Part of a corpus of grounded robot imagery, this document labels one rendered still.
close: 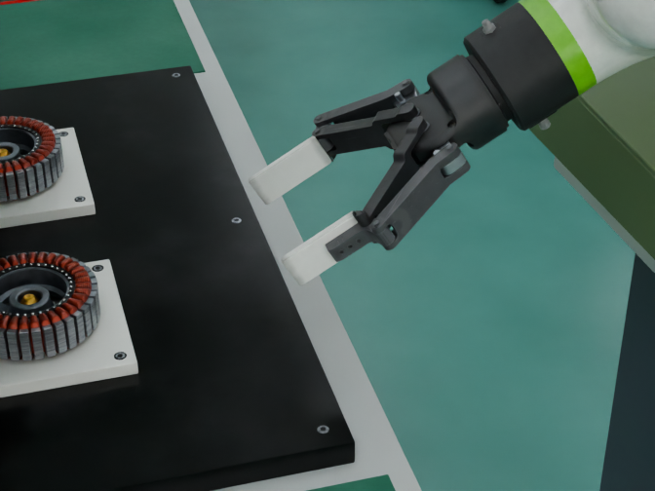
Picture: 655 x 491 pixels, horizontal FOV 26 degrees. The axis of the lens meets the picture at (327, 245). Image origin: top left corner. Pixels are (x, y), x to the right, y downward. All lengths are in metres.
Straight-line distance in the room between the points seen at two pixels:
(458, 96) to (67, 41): 0.69
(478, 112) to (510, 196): 1.66
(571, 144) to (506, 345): 1.02
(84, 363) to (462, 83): 0.38
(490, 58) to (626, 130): 0.26
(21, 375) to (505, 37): 0.47
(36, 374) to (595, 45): 0.51
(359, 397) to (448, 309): 1.35
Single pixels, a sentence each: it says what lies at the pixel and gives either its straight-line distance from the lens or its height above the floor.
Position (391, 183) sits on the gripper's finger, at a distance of 1.13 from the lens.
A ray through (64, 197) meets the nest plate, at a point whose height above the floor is 0.78.
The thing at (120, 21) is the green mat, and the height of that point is 0.75.
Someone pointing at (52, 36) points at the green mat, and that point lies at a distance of 1.73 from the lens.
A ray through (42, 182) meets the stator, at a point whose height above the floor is 0.80.
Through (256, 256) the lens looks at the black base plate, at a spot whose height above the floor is 0.77.
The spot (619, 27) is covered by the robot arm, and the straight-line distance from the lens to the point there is 1.05.
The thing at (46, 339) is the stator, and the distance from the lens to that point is 1.15.
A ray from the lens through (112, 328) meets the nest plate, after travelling 1.19.
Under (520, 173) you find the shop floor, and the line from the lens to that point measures 2.88.
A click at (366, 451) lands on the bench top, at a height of 0.75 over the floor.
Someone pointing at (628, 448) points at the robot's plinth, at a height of 0.38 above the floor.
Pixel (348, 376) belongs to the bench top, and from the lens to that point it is 1.18.
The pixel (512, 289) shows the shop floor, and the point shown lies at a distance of 2.55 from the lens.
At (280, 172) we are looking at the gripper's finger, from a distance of 1.24.
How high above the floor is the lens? 1.50
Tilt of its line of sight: 35 degrees down
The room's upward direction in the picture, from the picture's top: straight up
